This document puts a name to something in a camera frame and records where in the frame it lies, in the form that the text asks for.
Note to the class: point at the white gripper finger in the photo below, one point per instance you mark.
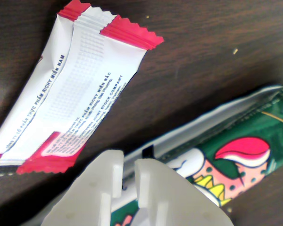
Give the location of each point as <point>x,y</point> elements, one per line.
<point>174,197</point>
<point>89,193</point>

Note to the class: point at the green cartoon candy stick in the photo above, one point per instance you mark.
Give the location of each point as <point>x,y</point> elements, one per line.
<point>245,131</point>

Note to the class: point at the white and red snack wrapper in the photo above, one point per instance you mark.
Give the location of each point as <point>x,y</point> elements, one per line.
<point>73,94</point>

